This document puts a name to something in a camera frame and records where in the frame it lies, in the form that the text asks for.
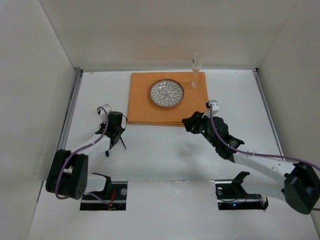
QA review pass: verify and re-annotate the black spoon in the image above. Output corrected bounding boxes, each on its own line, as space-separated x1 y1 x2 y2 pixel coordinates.
120 136 127 150

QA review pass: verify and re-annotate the patterned ceramic plate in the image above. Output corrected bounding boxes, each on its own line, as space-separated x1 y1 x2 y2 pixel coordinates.
149 78 185 108

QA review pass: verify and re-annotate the orange cloth napkin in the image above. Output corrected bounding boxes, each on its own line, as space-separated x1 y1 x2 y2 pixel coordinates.
127 72 209 126

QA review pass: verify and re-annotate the clear wine glass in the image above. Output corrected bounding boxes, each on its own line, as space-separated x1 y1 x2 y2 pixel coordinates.
191 52 204 88

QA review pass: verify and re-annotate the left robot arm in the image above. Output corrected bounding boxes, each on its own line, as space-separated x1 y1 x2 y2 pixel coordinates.
45 110 127 200

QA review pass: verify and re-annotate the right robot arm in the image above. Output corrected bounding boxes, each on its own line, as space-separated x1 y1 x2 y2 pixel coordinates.
182 111 320 215

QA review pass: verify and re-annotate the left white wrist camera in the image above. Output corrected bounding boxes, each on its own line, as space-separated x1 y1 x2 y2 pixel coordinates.
96 104 112 123

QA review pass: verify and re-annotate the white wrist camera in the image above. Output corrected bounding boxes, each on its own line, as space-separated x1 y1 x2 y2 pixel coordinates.
205 100 220 117
96 104 112 123

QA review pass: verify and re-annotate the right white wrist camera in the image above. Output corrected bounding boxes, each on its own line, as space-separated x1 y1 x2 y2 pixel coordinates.
205 100 220 117

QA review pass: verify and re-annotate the aluminium table edge rail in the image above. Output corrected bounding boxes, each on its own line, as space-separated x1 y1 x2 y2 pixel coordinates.
48 68 84 181

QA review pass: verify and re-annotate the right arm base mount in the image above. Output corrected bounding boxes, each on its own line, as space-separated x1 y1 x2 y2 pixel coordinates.
215 180 269 211

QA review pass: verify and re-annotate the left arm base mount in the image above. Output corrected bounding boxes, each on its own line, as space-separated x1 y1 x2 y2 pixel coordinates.
79 181 128 212

